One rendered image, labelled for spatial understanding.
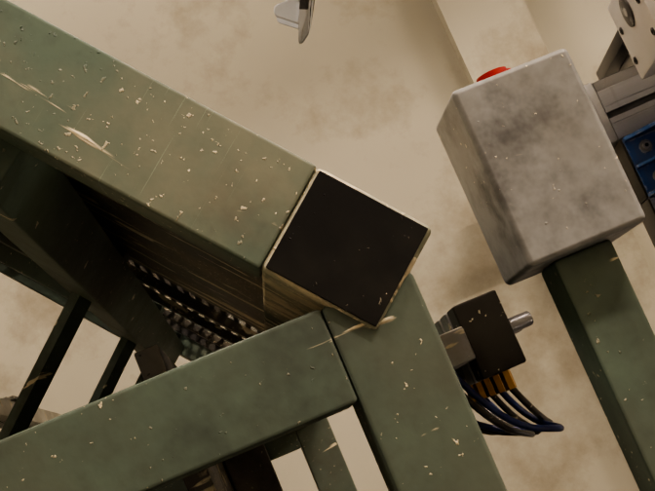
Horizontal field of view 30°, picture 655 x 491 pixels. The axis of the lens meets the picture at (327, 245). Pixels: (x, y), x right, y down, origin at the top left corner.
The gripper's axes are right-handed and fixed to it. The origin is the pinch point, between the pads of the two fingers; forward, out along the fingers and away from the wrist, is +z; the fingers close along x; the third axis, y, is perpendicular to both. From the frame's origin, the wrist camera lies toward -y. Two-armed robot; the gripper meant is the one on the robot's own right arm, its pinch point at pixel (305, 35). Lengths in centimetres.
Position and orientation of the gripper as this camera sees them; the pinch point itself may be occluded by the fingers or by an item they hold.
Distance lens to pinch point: 206.6
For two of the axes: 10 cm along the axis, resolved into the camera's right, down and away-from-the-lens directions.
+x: -0.9, -1.3, -9.9
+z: -0.8, 9.9, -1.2
